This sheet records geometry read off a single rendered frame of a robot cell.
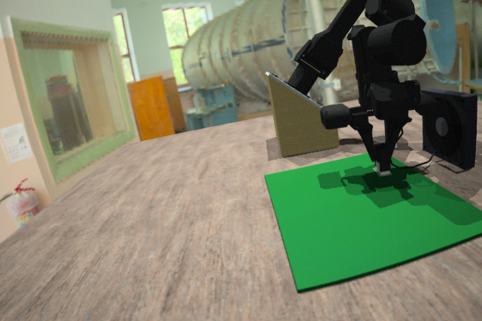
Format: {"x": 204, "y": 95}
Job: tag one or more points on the green circuit board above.
{"x": 344, "y": 219}

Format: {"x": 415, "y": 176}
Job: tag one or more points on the black cooling fan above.
{"x": 453, "y": 129}

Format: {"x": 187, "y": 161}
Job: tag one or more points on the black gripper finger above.
{"x": 389, "y": 124}
{"x": 366, "y": 133}

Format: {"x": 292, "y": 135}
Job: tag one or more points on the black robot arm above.
{"x": 399, "y": 40}

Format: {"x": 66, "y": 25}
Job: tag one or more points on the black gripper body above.
{"x": 339, "y": 116}

